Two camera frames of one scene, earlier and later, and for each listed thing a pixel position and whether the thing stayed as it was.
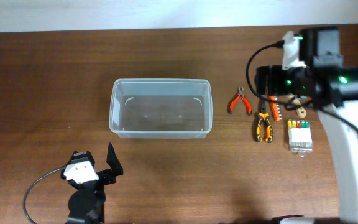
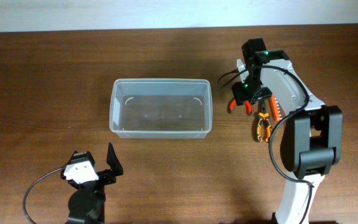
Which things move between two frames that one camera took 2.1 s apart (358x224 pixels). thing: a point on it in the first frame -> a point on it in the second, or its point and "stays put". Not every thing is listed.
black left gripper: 107,175 stays put
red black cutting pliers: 240,96 stays put
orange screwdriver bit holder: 275,109 stays put
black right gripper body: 289,82 -> 248,89
